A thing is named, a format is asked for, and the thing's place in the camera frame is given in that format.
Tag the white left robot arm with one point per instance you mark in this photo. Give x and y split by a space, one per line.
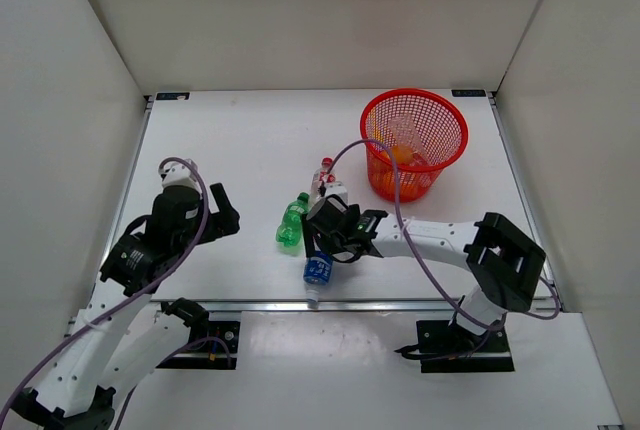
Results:
79 384

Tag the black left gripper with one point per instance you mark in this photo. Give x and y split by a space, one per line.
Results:
226 220

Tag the red mesh plastic bin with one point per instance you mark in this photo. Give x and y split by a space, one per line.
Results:
440 124

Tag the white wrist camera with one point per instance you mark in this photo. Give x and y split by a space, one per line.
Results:
331 186
177 174

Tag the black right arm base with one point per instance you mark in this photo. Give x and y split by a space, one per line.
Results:
442 347

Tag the clear bottle white cap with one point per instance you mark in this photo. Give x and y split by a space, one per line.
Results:
405 132

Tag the black left corner label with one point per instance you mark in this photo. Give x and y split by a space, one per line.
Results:
172 96

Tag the orange juice bottle gold cap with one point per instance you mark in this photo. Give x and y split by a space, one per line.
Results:
401 154

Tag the black right corner label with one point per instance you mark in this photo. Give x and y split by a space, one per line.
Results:
468 93

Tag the black corner label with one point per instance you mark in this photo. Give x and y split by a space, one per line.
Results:
172 96
468 93

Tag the aluminium table edge rail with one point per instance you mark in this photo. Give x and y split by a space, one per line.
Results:
403 305

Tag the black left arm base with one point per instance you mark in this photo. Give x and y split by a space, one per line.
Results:
212 345

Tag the clear bottle red label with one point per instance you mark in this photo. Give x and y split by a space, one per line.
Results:
321 175

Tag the clear bottle blue label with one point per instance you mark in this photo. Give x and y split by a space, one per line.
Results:
316 276

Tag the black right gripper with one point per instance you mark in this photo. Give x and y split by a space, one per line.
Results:
312 231

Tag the orange soda bottle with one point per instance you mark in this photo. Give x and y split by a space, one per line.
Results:
411 185

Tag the green Sprite bottle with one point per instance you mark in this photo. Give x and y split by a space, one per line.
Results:
289 232

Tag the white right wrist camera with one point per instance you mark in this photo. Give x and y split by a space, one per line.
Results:
331 186

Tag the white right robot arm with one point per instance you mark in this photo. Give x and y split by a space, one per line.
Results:
505 263

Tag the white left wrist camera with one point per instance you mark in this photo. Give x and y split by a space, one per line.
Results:
177 174

